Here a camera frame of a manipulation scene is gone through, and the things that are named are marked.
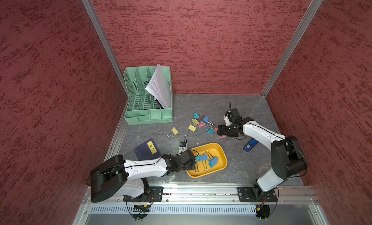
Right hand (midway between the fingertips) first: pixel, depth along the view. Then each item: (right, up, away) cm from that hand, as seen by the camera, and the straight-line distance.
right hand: (223, 134), depth 92 cm
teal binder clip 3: (-17, -14, -7) cm, 23 cm away
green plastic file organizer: (-60, +18, +21) cm, 66 cm away
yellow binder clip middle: (-20, +3, +8) cm, 22 cm away
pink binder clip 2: (-2, +1, -9) cm, 9 cm away
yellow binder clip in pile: (-18, +7, +9) cm, 22 cm away
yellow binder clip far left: (-32, +1, +6) cm, 33 cm away
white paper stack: (-43, +32, +3) cm, 54 cm away
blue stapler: (+17, -6, -3) cm, 18 cm away
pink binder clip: (-13, +5, +9) cm, 17 cm away
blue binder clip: (-8, -14, -9) cm, 19 cm away
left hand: (-23, -16, -8) cm, 29 cm away
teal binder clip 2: (-7, +1, +7) cm, 10 cm away
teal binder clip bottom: (-9, -16, -10) cm, 21 cm away
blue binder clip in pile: (-9, +9, +11) cm, 17 cm away
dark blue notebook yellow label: (-49, -10, -2) cm, 50 cm away
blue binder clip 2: (-14, -13, -5) cm, 20 cm away
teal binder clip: (-17, +11, +14) cm, 25 cm away
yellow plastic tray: (-14, -18, -9) cm, 24 cm away
